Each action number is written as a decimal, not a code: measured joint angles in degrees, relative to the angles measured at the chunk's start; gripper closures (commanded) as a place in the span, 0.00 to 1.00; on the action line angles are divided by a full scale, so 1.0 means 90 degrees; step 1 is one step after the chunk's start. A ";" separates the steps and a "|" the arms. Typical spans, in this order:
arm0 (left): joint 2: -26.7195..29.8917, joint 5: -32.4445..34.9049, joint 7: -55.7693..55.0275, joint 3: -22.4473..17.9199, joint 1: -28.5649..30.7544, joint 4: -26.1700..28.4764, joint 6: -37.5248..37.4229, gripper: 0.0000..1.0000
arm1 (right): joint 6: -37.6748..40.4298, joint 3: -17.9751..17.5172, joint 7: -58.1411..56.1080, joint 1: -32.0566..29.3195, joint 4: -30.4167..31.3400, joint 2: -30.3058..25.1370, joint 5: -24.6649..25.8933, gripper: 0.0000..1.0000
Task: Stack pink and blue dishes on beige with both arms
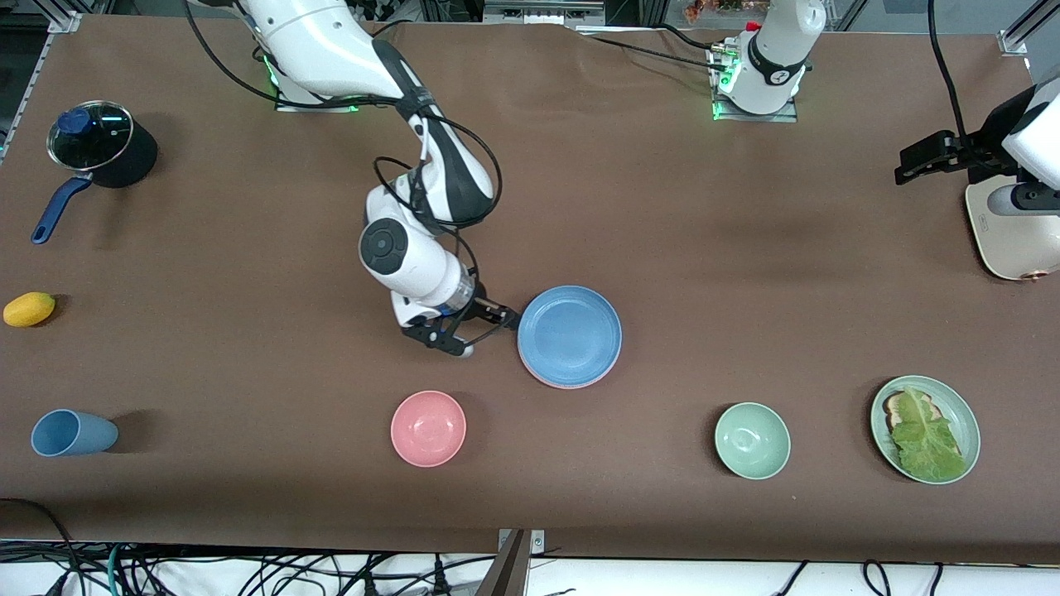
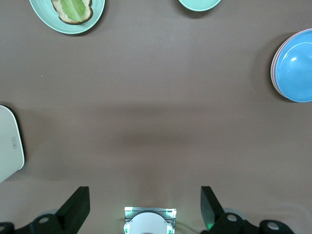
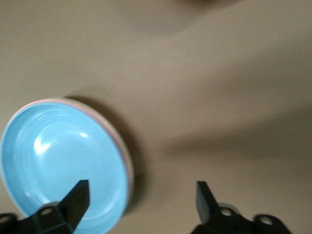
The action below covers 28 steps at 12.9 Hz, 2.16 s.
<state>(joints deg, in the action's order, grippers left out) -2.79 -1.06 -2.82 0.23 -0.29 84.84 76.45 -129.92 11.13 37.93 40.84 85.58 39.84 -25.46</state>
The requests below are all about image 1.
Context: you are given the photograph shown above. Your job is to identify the cream white board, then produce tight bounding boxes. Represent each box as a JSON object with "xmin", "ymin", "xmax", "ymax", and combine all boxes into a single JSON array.
[{"xmin": 965, "ymin": 178, "xmax": 1060, "ymax": 282}]

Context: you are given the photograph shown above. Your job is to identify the black pot with blue handle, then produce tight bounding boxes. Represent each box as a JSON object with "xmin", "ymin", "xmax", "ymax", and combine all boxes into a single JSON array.
[{"xmin": 31, "ymin": 99, "xmax": 159, "ymax": 246}]

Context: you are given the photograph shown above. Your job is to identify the green lettuce leaf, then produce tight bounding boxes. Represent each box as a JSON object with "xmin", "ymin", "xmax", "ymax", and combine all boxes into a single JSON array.
[{"xmin": 890, "ymin": 387, "xmax": 968, "ymax": 483}]

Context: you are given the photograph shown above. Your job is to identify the yellow lemon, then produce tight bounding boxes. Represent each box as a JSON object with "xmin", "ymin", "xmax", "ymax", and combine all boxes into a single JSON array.
[{"xmin": 2, "ymin": 291, "xmax": 56, "ymax": 328}]

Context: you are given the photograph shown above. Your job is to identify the green bowl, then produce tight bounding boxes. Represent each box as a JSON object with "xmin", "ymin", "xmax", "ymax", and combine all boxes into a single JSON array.
[{"xmin": 714, "ymin": 401, "xmax": 792, "ymax": 481}]

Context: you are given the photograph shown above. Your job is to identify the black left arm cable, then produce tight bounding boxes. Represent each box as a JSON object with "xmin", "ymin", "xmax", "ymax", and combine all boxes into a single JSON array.
[{"xmin": 926, "ymin": 0, "xmax": 978, "ymax": 150}]

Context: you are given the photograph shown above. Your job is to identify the grey metal rail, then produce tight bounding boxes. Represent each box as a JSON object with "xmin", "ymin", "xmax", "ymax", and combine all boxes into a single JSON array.
[{"xmin": 483, "ymin": 0, "xmax": 605, "ymax": 29}]

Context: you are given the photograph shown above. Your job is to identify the brown table cover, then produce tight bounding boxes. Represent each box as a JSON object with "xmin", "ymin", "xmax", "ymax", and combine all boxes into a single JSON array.
[{"xmin": 0, "ymin": 12, "xmax": 1060, "ymax": 565}]

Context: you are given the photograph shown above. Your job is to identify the blue plate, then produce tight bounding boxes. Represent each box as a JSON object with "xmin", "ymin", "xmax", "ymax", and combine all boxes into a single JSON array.
[{"xmin": 517, "ymin": 286, "xmax": 623, "ymax": 387}]

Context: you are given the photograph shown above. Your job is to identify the pink plate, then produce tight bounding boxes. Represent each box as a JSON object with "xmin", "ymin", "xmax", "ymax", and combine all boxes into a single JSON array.
[{"xmin": 519, "ymin": 356, "xmax": 619, "ymax": 392}]

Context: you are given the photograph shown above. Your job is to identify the thick black floor cable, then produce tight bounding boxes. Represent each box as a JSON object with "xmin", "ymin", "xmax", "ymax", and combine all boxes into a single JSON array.
[{"xmin": 0, "ymin": 497, "xmax": 82, "ymax": 596}]

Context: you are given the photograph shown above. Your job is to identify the toasted bread slice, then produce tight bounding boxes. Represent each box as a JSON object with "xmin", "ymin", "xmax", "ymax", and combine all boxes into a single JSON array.
[{"xmin": 882, "ymin": 392, "xmax": 937, "ymax": 431}]

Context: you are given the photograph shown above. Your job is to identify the blue cup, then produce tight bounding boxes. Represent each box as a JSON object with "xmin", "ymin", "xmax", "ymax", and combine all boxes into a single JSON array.
[{"xmin": 31, "ymin": 409, "xmax": 119, "ymax": 458}]

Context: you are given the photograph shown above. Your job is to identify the green plate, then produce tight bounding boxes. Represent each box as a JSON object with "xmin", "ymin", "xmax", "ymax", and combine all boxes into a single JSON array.
[{"xmin": 870, "ymin": 375, "xmax": 981, "ymax": 485}]

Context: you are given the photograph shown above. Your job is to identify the pink bowl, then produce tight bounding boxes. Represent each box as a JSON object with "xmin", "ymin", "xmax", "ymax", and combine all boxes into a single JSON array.
[{"xmin": 390, "ymin": 390, "xmax": 467, "ymax": 469}]

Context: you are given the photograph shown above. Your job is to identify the metal table bracket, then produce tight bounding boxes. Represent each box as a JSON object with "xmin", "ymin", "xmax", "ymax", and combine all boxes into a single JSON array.
[{"xmin": 476, "ymin": 528, "xmax": 546, "ymax": 596}]

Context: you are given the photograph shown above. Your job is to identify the glass lid with blue knob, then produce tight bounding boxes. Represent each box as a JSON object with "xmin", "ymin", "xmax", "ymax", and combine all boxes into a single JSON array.
[{"xmin": 47, "ymin": 100, "xmax": 134, "ymax": 171}]

